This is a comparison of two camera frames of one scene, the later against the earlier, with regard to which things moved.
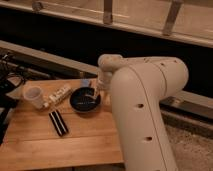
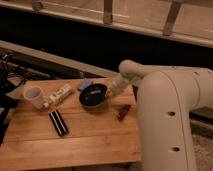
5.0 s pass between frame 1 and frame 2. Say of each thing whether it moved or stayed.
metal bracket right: stayed
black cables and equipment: stayed
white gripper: moved
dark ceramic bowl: moved
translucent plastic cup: stayed
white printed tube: stayed
